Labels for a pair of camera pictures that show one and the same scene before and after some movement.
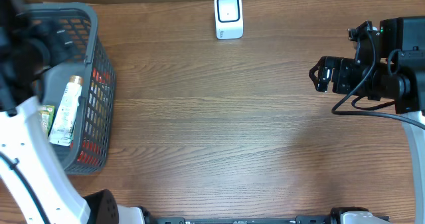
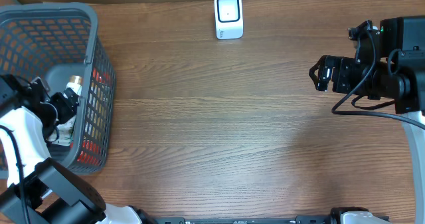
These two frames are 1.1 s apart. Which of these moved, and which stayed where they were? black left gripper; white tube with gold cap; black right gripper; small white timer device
Moved: black left gripper
Stayed: white tube with gold cap; black right gripper; small white timer device
